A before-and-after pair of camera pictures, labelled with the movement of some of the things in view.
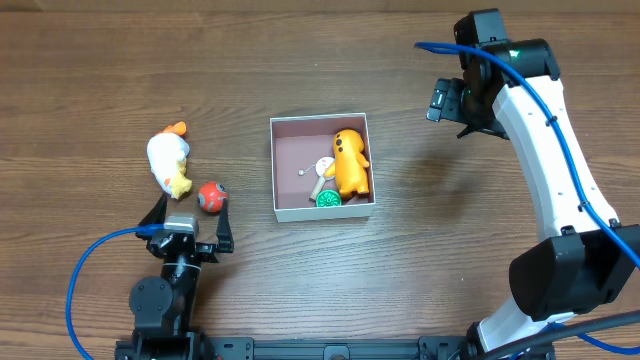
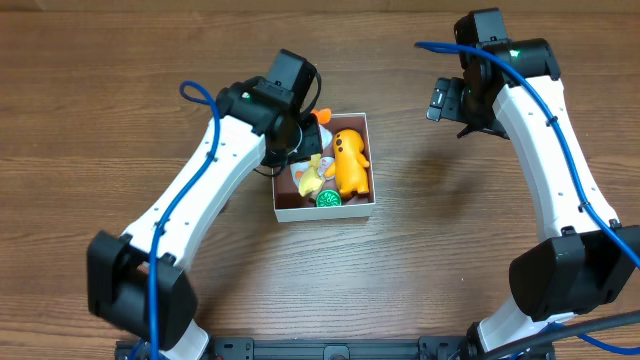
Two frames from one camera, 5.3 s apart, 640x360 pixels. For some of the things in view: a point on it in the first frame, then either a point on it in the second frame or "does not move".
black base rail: x=229 y=347 does not move
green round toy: x=328 y=198 does not move
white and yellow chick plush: x=167 y=157 → x=307 y=175
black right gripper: x=480 y=126 does not move
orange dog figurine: x=350 y=167 does not move
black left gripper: x=201 y=249 → x=307 y=147
